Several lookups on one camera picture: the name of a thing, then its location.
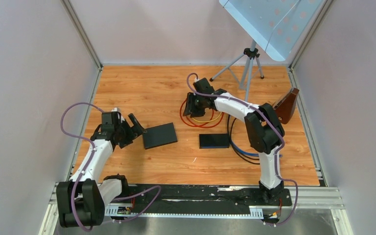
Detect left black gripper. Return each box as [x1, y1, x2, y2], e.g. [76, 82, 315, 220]
[115, 114, 146, 149]

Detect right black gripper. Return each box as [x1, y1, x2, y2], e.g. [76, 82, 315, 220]
[183, 93, 205, 118]

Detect black network switch red cables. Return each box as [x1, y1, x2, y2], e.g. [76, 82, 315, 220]
[141, 121, 179, 150]

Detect yellow ethernet cable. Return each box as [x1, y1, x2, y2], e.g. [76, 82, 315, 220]
[191, 110, 223, 124]

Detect black network switch blue cables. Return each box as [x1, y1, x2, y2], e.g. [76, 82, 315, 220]
[198, 133, 231, 150]

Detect black ethernet cable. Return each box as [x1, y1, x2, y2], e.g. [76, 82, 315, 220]
[228, 117, 262, 166]
[226, 114, 262, 163]

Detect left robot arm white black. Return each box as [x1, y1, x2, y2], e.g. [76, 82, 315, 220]
[56, 109, 147, 231]

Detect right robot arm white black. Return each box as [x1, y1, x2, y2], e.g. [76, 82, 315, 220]
[188, 78, 285, 205]

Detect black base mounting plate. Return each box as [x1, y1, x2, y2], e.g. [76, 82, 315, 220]
[98, 183, 292, 216]

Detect grey tripod stand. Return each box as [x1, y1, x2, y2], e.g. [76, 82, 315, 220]
[209, 39, 265, 101]

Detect brown wooden metronome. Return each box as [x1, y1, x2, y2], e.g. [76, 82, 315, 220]
[273, 88, 300, 124]

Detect light blue perforated panel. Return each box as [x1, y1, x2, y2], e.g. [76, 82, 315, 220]
[219, 0, 324, 62]

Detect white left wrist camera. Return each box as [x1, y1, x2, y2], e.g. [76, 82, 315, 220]
[111, 107, 125, 123]

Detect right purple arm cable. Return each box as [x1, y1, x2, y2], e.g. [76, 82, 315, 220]
[187, 72, 299, 227]

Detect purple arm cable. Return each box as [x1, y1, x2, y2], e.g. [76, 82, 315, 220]
[187, 72, 299, 227]
[60, 102, 162, 233]

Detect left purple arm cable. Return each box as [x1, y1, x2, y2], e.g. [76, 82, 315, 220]
[60, 102, 162, 233]

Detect aluminium frame rail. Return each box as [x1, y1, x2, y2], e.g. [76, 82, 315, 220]
[39, 183, 354, 235]

